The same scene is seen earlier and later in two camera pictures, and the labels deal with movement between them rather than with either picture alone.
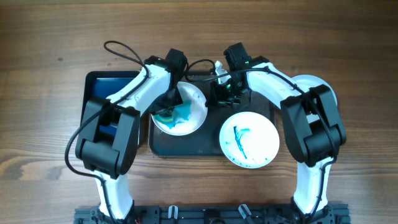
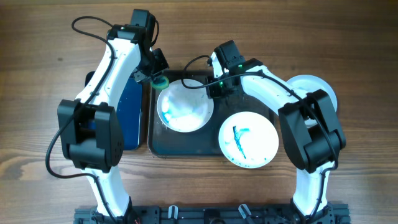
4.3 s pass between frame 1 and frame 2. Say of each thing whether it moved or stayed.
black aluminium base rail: stayed
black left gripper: moved
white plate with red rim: stayed
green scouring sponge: moved
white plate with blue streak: stayed
